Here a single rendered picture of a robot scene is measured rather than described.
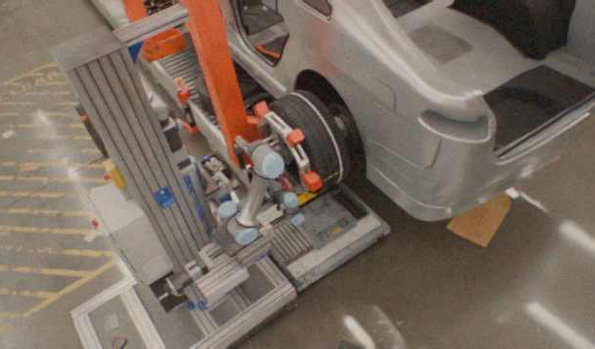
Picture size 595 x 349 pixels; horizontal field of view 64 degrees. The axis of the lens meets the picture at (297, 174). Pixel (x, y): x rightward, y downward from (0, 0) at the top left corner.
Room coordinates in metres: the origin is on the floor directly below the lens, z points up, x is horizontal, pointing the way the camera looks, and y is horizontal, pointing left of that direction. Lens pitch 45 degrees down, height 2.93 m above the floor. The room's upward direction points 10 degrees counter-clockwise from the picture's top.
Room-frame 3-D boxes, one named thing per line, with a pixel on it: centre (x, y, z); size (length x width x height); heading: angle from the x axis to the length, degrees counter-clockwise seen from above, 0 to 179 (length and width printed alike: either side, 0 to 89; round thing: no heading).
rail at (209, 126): (3.81, 0.89, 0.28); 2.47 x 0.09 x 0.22; 26
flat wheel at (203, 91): (3.83, 0.45, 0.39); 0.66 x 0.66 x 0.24
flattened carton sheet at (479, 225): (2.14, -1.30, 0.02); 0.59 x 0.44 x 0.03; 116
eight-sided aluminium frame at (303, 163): (2.27, 0.06, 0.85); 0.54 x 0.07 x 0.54; 26
